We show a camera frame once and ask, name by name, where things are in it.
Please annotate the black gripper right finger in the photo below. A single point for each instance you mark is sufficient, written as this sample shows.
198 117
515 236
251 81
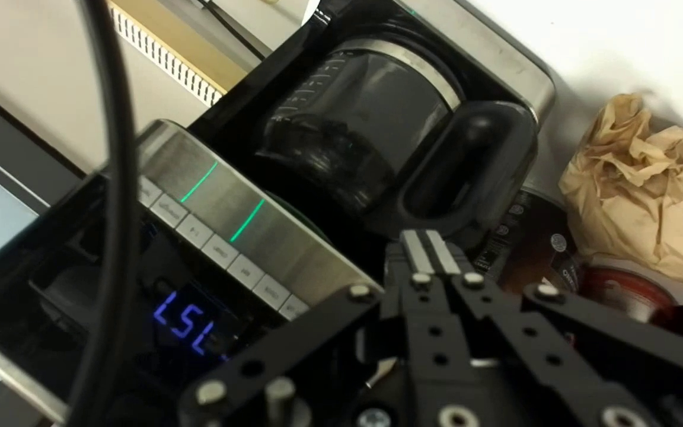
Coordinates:
531 346

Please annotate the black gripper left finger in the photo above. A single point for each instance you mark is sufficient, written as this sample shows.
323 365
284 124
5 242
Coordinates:
403 346

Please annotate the black and steel coffee maker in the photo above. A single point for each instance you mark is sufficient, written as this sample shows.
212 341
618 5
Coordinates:
224 214

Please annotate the crumpled brown paper bag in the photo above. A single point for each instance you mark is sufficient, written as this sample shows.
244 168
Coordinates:
649 189

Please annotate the wooden radiator ledge with grille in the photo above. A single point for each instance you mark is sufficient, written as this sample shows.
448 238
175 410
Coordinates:
182 47

